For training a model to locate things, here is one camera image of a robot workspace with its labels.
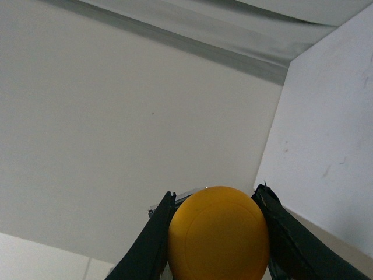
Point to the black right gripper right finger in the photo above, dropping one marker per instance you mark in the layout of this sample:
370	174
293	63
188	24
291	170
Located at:
295	252

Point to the yellow mushroom push button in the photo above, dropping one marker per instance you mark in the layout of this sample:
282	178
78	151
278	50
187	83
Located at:
217	233

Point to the white pleated curtain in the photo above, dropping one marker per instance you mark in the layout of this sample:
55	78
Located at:
259	38

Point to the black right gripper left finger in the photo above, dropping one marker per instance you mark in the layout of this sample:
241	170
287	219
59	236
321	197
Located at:
147	257

